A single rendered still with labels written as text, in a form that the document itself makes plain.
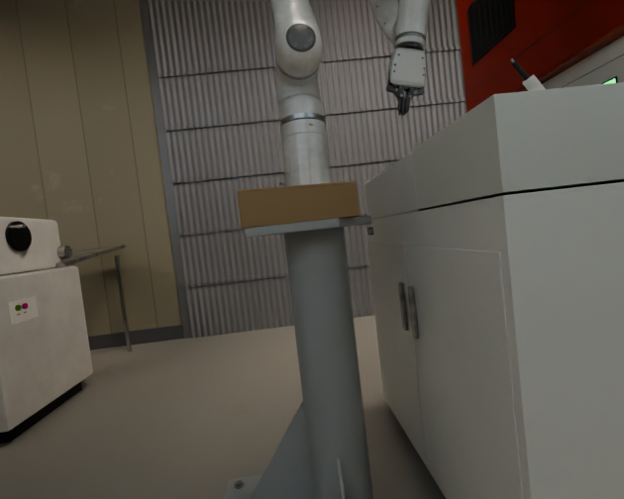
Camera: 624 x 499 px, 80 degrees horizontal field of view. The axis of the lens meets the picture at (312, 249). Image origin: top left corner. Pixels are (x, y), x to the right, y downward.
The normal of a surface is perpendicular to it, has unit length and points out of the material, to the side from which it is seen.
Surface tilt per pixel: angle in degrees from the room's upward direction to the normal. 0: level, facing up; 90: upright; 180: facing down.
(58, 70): 90
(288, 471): 90
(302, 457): 90
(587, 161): 90
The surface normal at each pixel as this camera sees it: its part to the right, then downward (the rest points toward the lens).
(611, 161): 0.07, 0.04
